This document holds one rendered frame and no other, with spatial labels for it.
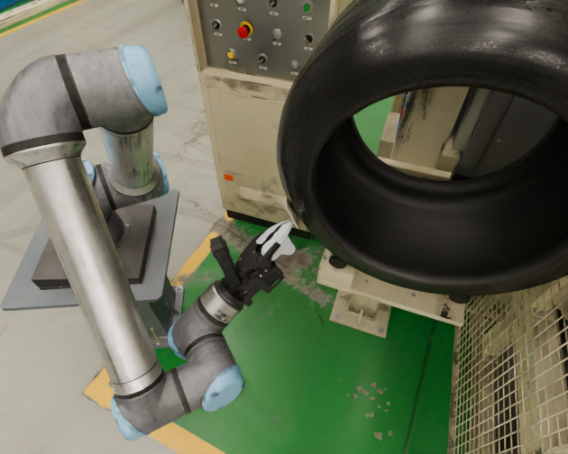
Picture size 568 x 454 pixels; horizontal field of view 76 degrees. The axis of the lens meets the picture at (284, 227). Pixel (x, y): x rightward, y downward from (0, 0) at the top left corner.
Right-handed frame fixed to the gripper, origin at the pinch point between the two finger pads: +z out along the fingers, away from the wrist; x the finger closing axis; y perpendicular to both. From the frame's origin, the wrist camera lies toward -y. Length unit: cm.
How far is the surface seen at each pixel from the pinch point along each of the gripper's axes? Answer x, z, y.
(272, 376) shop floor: -39, -63, 74
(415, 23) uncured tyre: 20.6, 32.5, -19.2
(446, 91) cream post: -11, 47, 14
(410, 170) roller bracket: -18.3, 30.8, 29.5
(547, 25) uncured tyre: 29, 40, -12
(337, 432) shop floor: -12, -55, 93
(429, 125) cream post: -15.1, 40.7, 20.7
